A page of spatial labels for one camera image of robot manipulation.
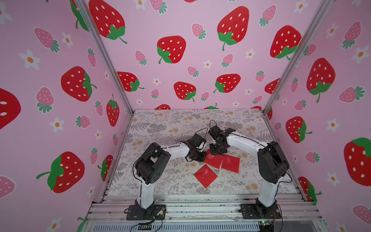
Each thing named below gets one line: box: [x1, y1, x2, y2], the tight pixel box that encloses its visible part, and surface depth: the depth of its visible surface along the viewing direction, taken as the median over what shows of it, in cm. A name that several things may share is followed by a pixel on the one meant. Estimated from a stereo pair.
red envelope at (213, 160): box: [203, 148, 225, 169], surface depth 95 cm
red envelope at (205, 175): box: [193, 163, 219, 189], surface depth 90 cm
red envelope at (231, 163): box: [221, 153, 241, 174], surface depth 94 cm
